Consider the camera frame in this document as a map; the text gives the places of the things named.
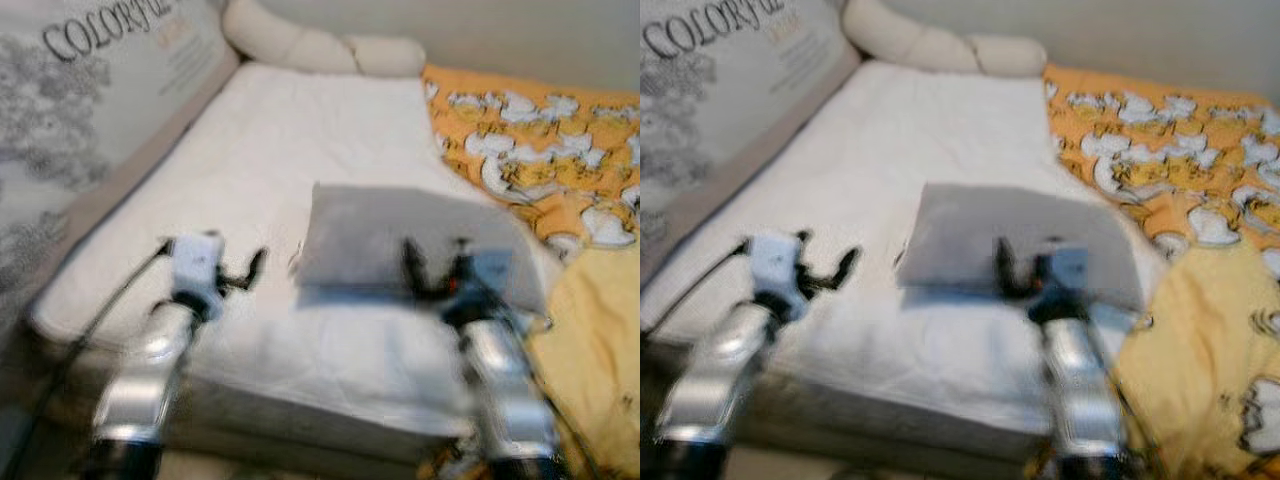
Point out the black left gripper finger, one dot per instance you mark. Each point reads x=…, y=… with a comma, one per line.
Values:
x=255, y=265
x=846, y=265

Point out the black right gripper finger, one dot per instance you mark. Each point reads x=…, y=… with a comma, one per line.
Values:
x=415, y=265
x=1007, y=265

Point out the plain grey pillow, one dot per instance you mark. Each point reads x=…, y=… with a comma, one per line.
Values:
x=370, y=240
x=960, y=240

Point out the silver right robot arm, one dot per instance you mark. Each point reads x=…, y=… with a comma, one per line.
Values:
x=1080, y=380
x=505, y=380

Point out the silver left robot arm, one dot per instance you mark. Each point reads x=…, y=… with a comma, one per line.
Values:
x=145, y=370
x=715, y=370

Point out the white quilted mattress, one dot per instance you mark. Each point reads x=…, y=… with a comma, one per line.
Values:
x=250, y=150
x=880, y=150

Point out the yellow cartoon print blanket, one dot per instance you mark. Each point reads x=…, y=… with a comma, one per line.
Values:
x=1200, y=350
x=540, y=150

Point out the grey printed lettered pillow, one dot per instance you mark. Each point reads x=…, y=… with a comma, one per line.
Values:
x=80, y=110
x=700, y=100

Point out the beige long bolster pillow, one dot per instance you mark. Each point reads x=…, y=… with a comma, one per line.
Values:
x=920, y=45
x=300, y=45

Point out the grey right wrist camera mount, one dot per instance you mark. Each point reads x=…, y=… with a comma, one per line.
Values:
x=1068, y=272
x=490, y=275

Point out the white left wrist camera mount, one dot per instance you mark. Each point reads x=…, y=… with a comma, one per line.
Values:
x=195, y=265
x=773, y=265

